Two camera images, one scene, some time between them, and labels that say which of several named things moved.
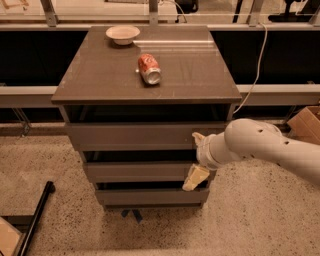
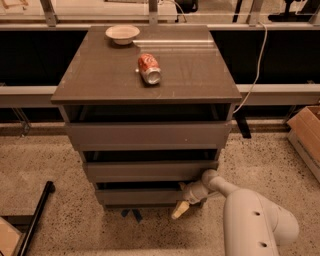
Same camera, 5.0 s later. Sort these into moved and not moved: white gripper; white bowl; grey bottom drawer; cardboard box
Moved: white gripper
Not moved: white bowl; cardboard box; grey bottom drawer
